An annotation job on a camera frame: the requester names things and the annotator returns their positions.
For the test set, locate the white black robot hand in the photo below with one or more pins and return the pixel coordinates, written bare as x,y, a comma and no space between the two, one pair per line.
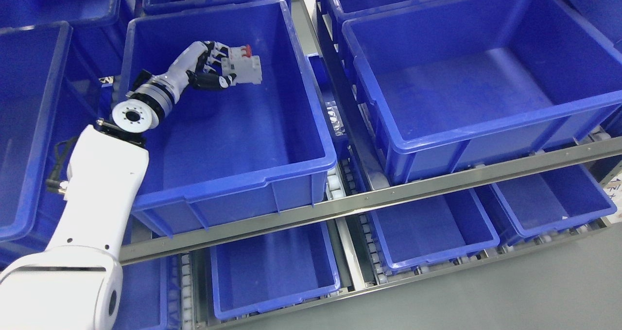
199,66

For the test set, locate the grey red circuit breaker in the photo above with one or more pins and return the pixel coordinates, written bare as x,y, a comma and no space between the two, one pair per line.
244,64

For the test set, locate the metal shelf rack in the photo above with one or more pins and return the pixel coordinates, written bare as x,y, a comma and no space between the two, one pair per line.
599,149

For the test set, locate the blue bin top left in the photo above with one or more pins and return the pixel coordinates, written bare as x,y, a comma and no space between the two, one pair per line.
99,26

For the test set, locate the large blue bin centre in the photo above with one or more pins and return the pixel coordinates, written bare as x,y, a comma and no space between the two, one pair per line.
245,151

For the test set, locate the large blue bin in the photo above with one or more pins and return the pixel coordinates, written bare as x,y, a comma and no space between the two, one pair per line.
245,151
453,84

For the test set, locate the blue bin far left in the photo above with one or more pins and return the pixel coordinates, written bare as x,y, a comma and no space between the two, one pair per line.
48,94

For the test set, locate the blue bin lower left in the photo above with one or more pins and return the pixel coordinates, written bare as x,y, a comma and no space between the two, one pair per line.
151,296

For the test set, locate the blue bin lower centre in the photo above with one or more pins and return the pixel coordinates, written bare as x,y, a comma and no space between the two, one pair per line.
272,271

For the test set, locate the large blue bin right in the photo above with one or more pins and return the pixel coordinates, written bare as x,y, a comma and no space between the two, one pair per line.
453,84

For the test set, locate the blue bin lower far right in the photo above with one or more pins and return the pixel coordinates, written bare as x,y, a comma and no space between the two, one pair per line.
553,201

